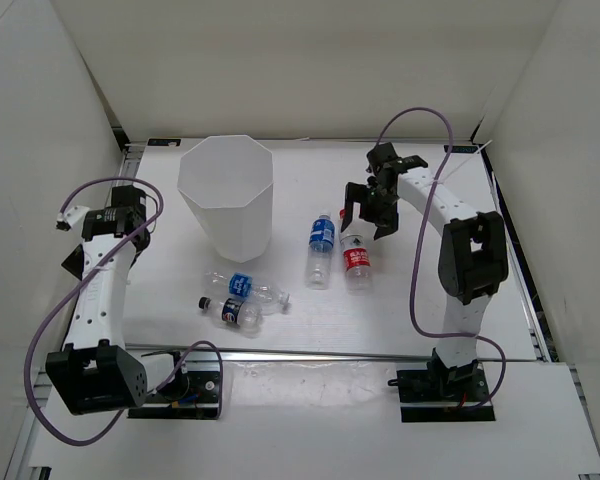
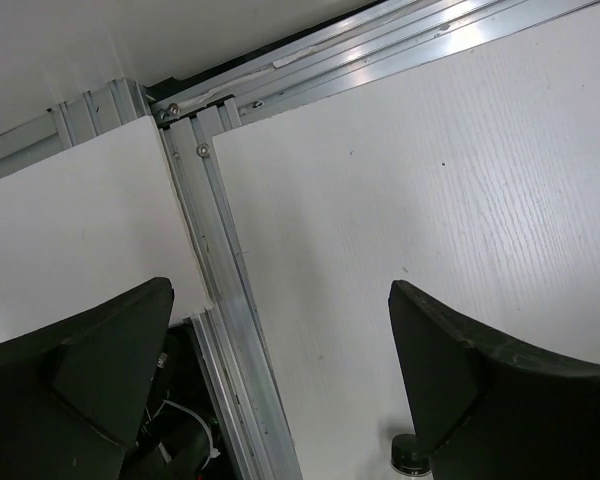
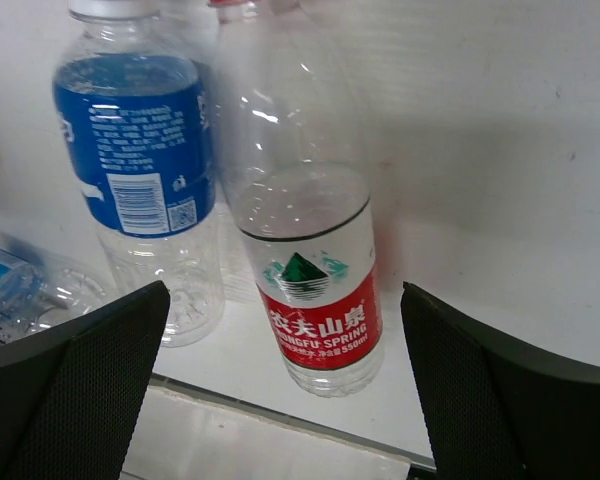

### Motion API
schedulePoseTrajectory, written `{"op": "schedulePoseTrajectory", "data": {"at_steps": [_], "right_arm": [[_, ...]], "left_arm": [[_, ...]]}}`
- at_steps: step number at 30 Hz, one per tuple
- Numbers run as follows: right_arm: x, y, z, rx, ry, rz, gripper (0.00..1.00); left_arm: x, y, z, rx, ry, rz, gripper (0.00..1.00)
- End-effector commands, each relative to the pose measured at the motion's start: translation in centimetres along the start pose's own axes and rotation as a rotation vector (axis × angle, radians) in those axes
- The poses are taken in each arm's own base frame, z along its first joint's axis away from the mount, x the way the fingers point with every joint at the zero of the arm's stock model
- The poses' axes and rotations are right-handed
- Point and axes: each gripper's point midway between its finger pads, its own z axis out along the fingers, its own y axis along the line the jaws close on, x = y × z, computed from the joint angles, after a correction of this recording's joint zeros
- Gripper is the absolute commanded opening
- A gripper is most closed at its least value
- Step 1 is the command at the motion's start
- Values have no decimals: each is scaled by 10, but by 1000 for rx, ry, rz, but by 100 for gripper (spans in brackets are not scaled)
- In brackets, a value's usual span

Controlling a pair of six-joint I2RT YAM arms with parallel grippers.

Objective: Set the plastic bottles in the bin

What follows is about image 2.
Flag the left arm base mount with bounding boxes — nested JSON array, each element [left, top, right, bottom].
[[119, 324, 241, 479]]

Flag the white zip tie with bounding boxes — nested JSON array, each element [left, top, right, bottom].
[[146, 400, 220, 472]]

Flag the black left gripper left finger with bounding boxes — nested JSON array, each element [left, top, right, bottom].
[[0, 277, 174, 479]]

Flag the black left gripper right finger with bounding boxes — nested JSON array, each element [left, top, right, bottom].
[[388, 280, 600, 479]]

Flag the aluminium table frame rails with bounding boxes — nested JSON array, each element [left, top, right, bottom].
[[0, 1, 600, 479]]

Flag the black cap pepsi bottle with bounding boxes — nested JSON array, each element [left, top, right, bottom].
[[390, 434, 431, 478]]

